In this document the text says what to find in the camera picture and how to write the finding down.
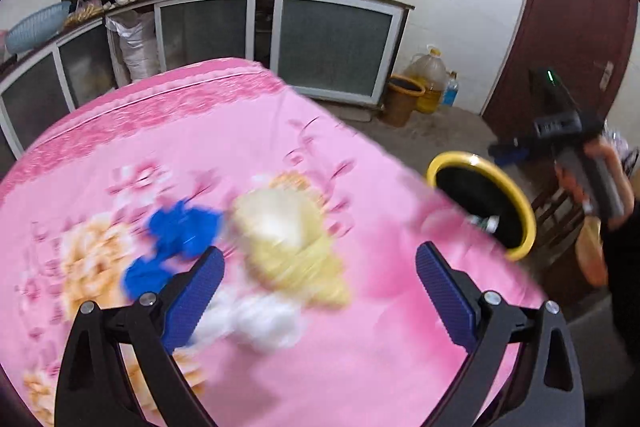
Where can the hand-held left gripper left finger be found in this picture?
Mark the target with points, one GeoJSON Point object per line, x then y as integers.
{"type": "Point", "coordinates": [195, 297]}

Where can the person's right forearm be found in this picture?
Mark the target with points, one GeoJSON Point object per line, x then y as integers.
{"type": "Point", "coordinates": [592, 257]}

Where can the blue plastic bottle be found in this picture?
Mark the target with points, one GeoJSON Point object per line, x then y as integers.
{"type": "Point", "coordinates": [450, 94]}

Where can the person's right hand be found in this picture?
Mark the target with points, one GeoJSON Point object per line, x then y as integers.
{"type": "Point", "coordinates": [620, 177]}

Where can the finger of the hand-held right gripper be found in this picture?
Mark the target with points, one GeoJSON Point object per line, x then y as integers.
{"type": "Point", "coordinates": [510, 153]}

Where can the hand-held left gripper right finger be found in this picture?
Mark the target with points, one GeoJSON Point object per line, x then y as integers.
{"type": "Point", "coordinates": [445, 292]}

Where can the dark red wooden door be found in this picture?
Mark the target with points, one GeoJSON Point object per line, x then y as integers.
{"type": "Point", "coordinates": [575, 7]}

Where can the yellow plastic bag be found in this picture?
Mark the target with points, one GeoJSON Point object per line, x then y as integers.
{"type": "Point", "coordinates": [290, 247]}

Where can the blue plastic basket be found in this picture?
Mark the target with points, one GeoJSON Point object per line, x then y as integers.
{"type": "Point", "coordinates": [37, 27]}

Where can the blue glove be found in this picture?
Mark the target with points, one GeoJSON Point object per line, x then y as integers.
{"type": "Point", "coordinates": [175, 237]}

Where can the large oil jug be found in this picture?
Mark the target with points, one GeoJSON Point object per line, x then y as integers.
{"type": "Point", "coordinates": [427, 82]}

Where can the white tissue wad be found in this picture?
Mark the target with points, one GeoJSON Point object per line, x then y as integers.
{"type": "Point", "coordinates": [260, 319]}

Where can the kitchen counter cabinet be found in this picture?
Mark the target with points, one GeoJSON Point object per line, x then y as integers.
{"type": "Point", "coordinates": [330, 42]}

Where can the white woven sack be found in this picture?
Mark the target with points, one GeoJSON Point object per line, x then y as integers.
{"type": "Point", "coordinates": [135, 47]}

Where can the clear bag of snacks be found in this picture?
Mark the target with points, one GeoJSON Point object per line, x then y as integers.
{"type": "Point", "coordinates": [85, 9]}

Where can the black bin with yellow rim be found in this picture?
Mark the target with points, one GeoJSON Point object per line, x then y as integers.
{"type": "Point", "coordinates": [475, 202]}

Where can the brown bucket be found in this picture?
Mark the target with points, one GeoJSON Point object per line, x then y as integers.
{"type": "Point", "coordinates": [400, 104]}

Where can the pink floral tablecloth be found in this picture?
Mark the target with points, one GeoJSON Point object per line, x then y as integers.
{"type": "Point", "coordinates": [350, 357]}

